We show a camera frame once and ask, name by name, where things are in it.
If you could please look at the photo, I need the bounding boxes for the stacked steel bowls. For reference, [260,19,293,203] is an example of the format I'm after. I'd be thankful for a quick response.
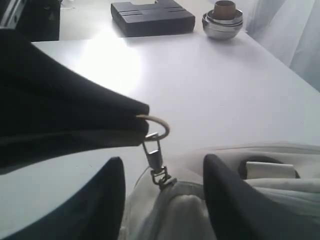
[202,9,243,41]

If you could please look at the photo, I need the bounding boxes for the metal zipper pull ring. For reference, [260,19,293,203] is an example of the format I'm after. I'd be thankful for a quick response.
[136,113,176,187]

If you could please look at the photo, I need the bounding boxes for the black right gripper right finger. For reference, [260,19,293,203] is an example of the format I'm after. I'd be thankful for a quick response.
[203,154,320,240]

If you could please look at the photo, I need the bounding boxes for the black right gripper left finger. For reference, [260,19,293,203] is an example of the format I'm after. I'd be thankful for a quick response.
[6,156,125,240]

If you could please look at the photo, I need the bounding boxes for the black flat box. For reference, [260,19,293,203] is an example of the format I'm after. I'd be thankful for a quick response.
[110,0,196,37]

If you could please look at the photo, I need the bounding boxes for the brown cup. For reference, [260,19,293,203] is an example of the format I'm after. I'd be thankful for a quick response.
[212,0,237,20]

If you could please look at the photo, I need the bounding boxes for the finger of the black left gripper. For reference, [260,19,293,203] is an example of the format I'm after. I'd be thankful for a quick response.
[0,28,150,116]
[0,118,149,175]

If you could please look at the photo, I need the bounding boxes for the cream fabric duffel bag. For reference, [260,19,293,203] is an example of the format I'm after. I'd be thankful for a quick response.
[118,143,320,240]

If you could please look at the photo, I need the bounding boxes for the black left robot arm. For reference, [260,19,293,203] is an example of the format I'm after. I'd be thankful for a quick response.
[0,0,149,174]

